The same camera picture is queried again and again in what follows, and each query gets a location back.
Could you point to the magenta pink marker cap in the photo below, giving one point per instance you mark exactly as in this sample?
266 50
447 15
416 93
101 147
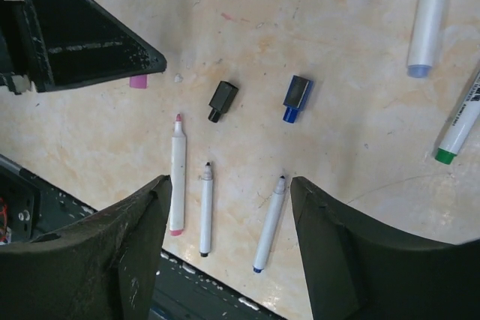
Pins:
139 82

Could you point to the black cap white marker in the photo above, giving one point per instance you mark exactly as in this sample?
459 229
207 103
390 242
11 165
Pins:
205 236

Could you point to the small blue cap marker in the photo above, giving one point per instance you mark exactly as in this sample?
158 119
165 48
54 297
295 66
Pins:
270 224

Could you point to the dark green cap marker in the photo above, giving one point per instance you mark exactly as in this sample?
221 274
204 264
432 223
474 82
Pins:
461 125

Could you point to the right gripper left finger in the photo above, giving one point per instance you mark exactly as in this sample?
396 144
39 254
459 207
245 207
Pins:
100 267

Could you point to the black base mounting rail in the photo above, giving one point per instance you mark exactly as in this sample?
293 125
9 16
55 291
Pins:
31 207

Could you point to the pink cap white marker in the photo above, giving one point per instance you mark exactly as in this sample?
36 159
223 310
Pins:
178 178

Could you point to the lilac cap paint marker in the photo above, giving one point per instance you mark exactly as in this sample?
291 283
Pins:
425 40

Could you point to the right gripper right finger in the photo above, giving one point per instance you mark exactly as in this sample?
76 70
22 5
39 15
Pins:
357 267

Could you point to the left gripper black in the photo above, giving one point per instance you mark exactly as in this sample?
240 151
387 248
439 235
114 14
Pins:
55 45

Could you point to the black square marker cap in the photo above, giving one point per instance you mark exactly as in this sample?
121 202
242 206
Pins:
222 100

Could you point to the small blue square cap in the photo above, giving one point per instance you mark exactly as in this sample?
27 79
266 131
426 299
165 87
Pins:
296 98

